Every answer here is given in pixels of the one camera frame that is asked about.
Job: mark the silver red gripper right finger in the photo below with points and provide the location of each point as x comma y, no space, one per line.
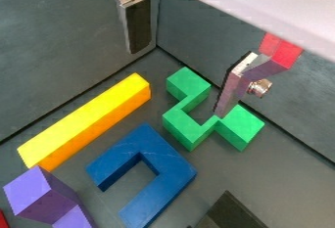
248,76

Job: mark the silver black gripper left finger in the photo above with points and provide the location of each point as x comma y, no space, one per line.
135,17

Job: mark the purple U-shaped block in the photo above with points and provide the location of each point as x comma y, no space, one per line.
42,198

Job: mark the red puzzle board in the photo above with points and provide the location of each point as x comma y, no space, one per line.
3,220

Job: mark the green zigzag block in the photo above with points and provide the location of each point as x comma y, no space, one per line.
192,123

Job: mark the yellow long block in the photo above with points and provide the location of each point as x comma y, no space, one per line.
66,137

